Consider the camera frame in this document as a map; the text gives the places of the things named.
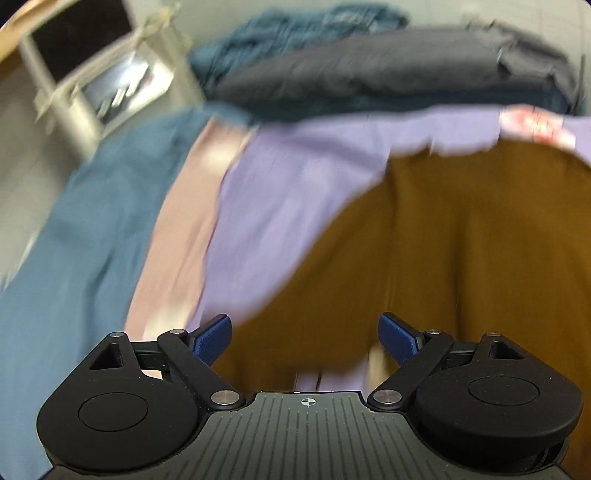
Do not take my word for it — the pink cloth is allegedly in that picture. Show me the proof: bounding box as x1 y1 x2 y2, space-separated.
124 117 257 381

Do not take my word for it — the brown knit garment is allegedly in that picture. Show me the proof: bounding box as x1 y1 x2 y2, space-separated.
210 139 591 393

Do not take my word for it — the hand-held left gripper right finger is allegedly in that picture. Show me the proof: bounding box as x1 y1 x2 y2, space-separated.
366 312 526 410

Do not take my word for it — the grey metal frame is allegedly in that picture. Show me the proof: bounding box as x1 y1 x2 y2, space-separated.
18 2 206 160

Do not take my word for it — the grey folded duvet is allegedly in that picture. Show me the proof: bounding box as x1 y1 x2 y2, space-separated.
215 21 580 116

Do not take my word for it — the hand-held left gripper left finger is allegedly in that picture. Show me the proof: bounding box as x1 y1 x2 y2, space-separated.
89 314 244 410

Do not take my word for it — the crumpled teal cloth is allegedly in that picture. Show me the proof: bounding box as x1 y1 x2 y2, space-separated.
189 4 409 100

